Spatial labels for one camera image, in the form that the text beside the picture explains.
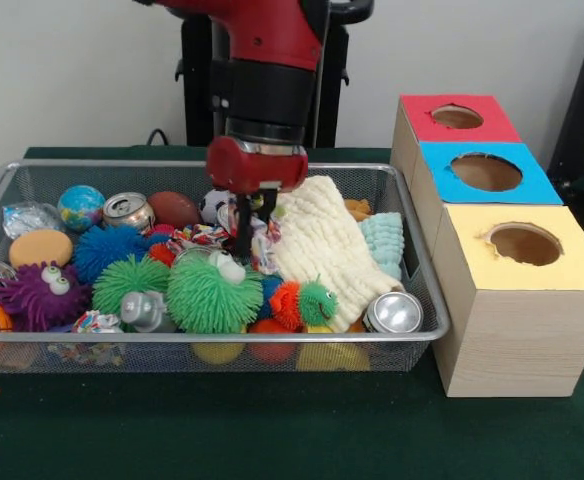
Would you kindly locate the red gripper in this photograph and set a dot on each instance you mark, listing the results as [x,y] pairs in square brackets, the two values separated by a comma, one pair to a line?
[257,165]

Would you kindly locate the cream knitted cloth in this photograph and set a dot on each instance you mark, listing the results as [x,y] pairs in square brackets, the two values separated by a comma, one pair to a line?
[322,245]

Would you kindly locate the brown toy football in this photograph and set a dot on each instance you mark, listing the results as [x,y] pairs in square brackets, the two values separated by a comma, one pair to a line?
[174,208]

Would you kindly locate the green spiky ball with eyes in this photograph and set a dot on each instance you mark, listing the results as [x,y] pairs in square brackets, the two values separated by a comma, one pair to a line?
[212,295]

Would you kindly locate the mint green cloth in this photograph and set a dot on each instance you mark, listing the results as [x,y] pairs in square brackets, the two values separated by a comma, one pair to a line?
[384,245]

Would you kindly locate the purple spiky ball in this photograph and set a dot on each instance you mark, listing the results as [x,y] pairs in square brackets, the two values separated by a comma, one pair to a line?
[34,298]

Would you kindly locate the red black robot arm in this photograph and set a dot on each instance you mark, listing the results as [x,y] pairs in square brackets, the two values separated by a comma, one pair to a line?
[267,60]

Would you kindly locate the clear mesh bin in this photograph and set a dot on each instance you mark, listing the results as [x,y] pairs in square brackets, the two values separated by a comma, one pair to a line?
[424,312]

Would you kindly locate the wooden box with three holes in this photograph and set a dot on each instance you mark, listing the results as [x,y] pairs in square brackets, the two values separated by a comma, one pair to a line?
[522,320]

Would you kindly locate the plain green spiky ball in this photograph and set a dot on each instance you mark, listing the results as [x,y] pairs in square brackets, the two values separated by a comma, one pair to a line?
[127,283]

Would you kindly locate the blue spiky ball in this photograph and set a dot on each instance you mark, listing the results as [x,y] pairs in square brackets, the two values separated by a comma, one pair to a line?
[110,248]

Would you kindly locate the small globe ball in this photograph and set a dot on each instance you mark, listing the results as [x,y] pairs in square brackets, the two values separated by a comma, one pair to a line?
[80,208]

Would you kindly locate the wooden toy burger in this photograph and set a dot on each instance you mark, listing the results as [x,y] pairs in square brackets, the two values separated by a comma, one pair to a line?
[40,247]

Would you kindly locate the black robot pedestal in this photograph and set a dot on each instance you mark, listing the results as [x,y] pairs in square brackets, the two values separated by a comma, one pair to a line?
[197,90]

